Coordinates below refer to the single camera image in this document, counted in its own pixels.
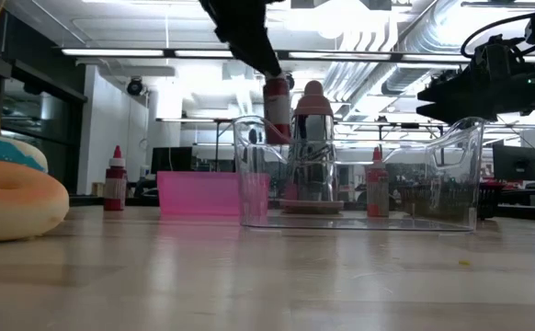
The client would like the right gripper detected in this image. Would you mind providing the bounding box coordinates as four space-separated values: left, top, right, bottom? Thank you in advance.
416 63 535 126

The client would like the dark red squeeze bottle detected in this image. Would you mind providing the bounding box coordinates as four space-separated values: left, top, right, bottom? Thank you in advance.
103 145 129 212
365 146 391 218
262 75 292 146

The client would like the blue frosted toy donut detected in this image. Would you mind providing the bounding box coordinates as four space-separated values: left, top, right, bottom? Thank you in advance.
0 132 50 174

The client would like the orange toy donut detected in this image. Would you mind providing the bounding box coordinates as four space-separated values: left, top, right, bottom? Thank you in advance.
0 158 71 244

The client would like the black computer monitor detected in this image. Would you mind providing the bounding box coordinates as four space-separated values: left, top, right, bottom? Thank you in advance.
151 146 194 175
493 144 535 182

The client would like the black mesh basket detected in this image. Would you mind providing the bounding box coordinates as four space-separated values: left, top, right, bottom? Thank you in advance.
476 180 506 221

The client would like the long ceiling strip light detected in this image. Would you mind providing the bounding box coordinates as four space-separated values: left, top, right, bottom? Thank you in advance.
60 47 535 63

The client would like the clear plastic bin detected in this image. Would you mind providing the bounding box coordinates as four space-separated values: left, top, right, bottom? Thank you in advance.
232 115 486 233

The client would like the pink plastic tray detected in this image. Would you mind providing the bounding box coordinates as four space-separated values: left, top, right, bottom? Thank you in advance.
156 171 271 217

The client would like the silver ventilation duct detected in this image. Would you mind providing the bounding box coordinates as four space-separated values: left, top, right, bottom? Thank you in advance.
380 0 471 97

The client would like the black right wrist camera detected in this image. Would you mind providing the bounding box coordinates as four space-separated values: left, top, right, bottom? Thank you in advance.
472 34 527 77

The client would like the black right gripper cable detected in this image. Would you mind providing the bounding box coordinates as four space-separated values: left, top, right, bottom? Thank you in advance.
460 12 535 59

